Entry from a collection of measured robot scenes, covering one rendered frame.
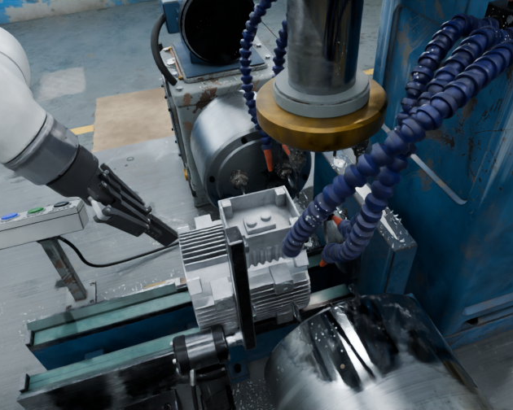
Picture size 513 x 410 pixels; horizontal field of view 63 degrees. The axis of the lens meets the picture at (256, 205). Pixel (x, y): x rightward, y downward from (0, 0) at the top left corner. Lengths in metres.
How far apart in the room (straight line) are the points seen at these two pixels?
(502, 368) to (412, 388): 0.50
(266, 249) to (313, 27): 0.34
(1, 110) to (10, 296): 0.70
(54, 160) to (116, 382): 0.43
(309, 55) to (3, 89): 0.36
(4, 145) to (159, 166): 0.87
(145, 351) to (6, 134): 0.45
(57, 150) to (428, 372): 0.52
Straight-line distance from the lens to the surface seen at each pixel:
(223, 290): 0.67
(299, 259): 0.69
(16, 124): 0.59
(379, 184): 0.41
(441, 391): 0.52
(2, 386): 1.06
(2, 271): 1.28
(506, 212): 0.66
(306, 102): 0.54
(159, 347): 0.83
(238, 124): 0.87
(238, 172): 0.88
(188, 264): 0.68
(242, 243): 0.50
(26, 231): 0.93
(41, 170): 0.61
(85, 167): 0.63
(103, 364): 0.84
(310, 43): 0.52
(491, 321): 0.95
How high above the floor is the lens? 1.62
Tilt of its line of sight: 43 degrees down
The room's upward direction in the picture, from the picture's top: 5 degrees counter-clockwise
